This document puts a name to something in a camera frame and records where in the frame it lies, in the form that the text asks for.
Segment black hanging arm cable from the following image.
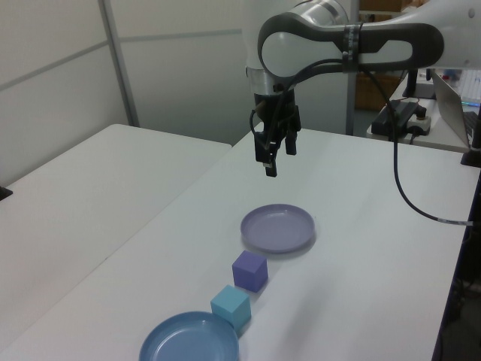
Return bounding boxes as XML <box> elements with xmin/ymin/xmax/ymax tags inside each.
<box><xmin>250</xmin><ymin>58</ymin><xmax>473</xmax><ymax>226</ymax></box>

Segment brown cardboard box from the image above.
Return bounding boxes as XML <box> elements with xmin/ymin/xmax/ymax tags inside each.
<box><xmin>354</xmin><ymin>71</ymin><xmax>400</xmax><ymax>111</ymax></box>

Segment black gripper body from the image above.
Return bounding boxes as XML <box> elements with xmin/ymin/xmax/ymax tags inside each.
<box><xmin>253</xmin><ymin>89</ymin><xmax>301</xmax><ymax>137</ymax></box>

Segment blue plastic plate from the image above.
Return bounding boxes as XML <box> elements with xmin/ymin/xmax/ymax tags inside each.
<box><xmin>138</xmin><ymin>311</ymin><xmax>241</xmax><ymax>361</ymax></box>

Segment purple cube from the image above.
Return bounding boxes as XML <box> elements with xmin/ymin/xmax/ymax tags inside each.
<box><xmin>231</xmin><ymin>250</ymin><xmax>269</xmax><ymax>293</ymax></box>

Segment black monitor stand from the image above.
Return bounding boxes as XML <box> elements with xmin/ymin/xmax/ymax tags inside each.
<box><xmin>390</xmin><ymin>68</ymin><xmax>437</xmax><ymax>101</ymax></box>

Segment white adjoining table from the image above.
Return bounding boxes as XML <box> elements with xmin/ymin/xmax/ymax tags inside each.
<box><xmin>0</xmin><ymin>123</ymin><xmax>233</xmax><ymax>353</ymax></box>

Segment grey partition post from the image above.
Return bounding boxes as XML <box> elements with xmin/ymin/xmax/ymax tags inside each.
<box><xmin>100</xmin><ymin>0</ymin><xmax>141</xmax><ymax>129</ymax></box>

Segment black power adapter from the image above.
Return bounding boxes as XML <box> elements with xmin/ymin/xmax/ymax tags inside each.
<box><xmin>371</xmin><ymin>101</ymin><xmax>419</xmax><ymax>135</ymax></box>

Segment black cable strap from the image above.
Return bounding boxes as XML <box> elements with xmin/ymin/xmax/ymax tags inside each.
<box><xmin>340</xmin><ymin>22</ymin><xmax>365</xmax><ymax>73</ymax></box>

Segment silver laptop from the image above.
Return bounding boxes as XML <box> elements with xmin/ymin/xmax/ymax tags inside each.
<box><xmin>430</xmin><ymin>69</ymin><xmax>481</xmax><ymax>150</ymax></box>

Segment purple plastic plate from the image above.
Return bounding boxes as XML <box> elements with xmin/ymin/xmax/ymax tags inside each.
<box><xmin>239</xmin><ymin>203</ymin><xmax>316</xmax><ymax>255</ymax></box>

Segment grey button box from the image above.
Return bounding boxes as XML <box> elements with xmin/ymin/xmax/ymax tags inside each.
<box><xmin>407</xmin><ymin>107</ymin><xmax>432</xmax><ymax>137</ymax></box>

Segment white background desk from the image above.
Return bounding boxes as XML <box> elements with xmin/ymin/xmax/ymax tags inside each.
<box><xmin>366</xmin><ymin>88</ymin><xmax>471</xmax><ymax>153</ymax></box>

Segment light blue cube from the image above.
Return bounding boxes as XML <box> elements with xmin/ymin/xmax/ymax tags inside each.
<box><xmin>210</xmin><ymin>284</ymin><xmax>252</xmax><ymax>331</ymax></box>

